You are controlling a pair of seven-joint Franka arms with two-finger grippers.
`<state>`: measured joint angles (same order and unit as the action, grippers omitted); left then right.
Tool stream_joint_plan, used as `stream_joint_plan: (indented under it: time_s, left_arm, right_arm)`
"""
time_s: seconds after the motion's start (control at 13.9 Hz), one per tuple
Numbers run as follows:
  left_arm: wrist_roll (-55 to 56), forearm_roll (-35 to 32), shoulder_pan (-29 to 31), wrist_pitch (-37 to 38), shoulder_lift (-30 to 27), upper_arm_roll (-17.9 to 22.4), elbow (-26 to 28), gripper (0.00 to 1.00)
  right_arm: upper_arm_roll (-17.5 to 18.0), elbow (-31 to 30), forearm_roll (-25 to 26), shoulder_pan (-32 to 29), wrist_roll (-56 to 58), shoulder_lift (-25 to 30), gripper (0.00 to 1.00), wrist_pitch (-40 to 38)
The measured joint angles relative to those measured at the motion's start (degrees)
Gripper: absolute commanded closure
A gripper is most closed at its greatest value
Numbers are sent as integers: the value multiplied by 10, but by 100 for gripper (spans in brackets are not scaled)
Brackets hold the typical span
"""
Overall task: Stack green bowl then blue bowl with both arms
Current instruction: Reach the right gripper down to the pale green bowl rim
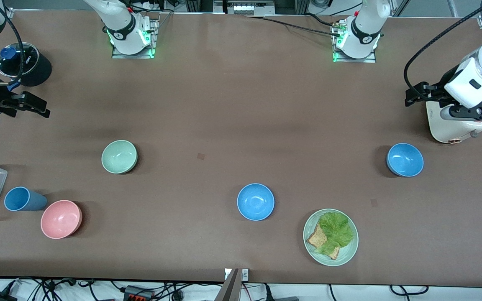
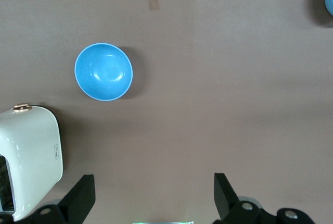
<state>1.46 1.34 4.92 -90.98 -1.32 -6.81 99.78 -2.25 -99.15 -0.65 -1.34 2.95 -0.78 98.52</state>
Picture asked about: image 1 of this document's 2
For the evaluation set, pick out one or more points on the black power adapter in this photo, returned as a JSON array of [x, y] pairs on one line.
[[0, 297]]

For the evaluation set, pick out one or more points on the pink bowl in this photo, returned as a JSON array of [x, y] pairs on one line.
[[61, 219]]

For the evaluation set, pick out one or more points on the brown toast slice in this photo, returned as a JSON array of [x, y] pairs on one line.
[[317, 239]]

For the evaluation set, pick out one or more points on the blue bowl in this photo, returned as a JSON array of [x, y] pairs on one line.
[[255, 202], [405, 160]]

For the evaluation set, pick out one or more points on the glass lid blue knob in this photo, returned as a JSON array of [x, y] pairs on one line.
[[29, 58]]

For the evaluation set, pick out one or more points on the blue cup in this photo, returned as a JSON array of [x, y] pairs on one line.
[[23, 200]]

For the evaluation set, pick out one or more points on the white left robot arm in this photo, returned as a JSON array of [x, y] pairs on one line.
[[364, 29]]

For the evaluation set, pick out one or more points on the metal table edge bracket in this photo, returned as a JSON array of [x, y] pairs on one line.
[[245, 274]]

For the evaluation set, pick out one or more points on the white toaster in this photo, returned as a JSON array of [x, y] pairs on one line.
[[446, 129]]

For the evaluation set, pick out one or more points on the green lettuce leaf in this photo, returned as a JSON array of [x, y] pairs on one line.
[[336, 230]]

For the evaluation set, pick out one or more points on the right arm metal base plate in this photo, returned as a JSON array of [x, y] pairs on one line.
[[132, 55]]

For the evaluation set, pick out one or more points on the red black power connector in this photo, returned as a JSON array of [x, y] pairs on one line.
[[138, 293]]

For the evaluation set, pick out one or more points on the dark metal bar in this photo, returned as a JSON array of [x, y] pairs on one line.
[[229, 288]]

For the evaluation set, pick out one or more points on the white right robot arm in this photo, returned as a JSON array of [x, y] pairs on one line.
[[124, 29]]

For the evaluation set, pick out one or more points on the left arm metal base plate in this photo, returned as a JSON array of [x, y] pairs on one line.
[[362, 60]]

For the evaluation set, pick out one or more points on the grey power strip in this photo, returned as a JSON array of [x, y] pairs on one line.
[[245, 7]]

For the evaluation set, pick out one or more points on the green bowl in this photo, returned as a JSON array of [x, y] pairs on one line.
[[119, 156]]

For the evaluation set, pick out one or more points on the green plate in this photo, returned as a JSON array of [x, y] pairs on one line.
[[347, 253]]

